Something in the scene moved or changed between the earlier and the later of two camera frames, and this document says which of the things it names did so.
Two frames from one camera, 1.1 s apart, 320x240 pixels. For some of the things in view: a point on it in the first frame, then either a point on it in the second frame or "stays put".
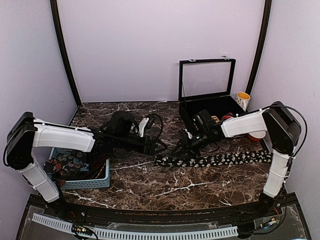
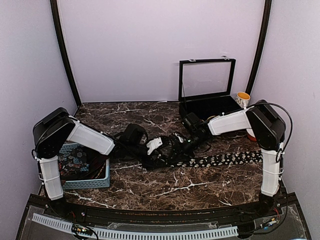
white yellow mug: x=243 y=99 stays put
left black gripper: x=150 y=150 → x=147 y=164
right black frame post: x=260 y=46 stays put
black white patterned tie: x=206 y=160 stays put
